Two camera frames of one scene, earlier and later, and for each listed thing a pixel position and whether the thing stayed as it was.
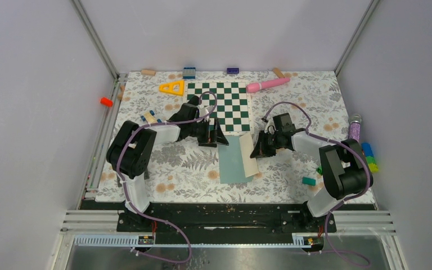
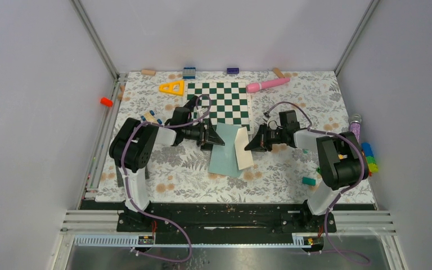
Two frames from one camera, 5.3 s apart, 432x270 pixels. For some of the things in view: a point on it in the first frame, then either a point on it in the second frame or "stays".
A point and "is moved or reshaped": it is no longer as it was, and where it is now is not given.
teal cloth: x=232 y=166 is moved or reshaped
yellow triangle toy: x=175 y=88 stays
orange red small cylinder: x=106 y=102 stays
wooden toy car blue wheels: x=150 y=118 stays
